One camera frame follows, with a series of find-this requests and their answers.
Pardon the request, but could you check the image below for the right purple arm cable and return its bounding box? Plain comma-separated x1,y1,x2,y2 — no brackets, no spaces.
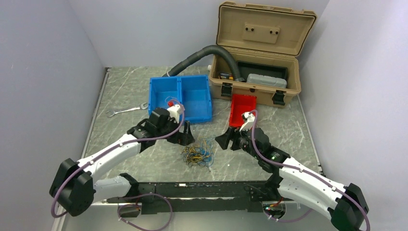
250,109,371,231

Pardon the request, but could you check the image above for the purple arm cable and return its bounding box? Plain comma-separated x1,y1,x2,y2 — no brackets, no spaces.
250,109,371,231
51,101,186,231

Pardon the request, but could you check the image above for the blue two-compartment bin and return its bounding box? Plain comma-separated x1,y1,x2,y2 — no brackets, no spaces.
148,75,213,124

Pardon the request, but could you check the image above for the small colourful box in toolbox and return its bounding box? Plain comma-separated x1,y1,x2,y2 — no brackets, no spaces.
218,73,234,80

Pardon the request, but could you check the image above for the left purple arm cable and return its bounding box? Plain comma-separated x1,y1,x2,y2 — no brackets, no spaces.
51,101,186,231

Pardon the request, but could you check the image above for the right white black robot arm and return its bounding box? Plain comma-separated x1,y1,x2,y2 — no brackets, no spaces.
215,127,369,231

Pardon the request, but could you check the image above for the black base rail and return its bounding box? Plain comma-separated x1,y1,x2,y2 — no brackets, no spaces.
107,180,281,215

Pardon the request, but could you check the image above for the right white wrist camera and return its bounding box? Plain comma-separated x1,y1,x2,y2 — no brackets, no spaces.
239,111,255,132

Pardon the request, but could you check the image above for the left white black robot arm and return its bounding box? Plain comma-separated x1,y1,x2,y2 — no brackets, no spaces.
49,103,194,218

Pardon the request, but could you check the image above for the red plastic bin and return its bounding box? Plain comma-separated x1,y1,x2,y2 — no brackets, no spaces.
229,94,257,127

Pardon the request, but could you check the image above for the yellow black wire bundle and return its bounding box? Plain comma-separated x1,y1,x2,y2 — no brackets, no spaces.
180,138,216,172

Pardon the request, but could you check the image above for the grey corrugated hose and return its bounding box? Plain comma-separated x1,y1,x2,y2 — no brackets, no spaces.
163,45,245,82

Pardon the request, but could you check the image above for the tan open toolbox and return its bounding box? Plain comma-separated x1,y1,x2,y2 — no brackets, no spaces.
209,1,318,108

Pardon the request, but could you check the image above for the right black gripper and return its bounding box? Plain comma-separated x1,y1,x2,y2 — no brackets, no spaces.
215,124,261,160

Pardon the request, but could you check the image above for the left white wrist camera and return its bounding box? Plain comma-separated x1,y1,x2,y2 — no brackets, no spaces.
167,99,184,123

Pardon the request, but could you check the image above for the grey plastic case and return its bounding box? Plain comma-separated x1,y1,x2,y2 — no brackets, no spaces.
246,74,287,88

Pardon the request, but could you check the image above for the silver combination wrench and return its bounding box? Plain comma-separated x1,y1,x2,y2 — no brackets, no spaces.
105,102,148,117

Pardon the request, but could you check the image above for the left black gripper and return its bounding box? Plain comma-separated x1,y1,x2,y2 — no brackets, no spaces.
156,117,194,146

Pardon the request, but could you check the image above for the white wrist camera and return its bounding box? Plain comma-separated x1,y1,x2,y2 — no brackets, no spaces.
167,99,184,123
239,111,255,132

